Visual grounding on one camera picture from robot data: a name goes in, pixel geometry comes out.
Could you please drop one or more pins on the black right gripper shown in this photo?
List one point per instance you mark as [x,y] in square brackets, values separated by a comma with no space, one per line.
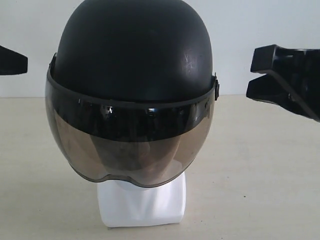
[290,79]

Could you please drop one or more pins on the white mannequin head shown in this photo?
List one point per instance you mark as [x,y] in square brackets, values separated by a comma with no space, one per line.
[122,204]

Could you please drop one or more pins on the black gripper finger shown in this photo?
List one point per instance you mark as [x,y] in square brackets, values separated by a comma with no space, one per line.
[12,62]

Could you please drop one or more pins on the black helmet with tinted visor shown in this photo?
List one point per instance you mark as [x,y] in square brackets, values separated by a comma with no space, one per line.
[130,92]

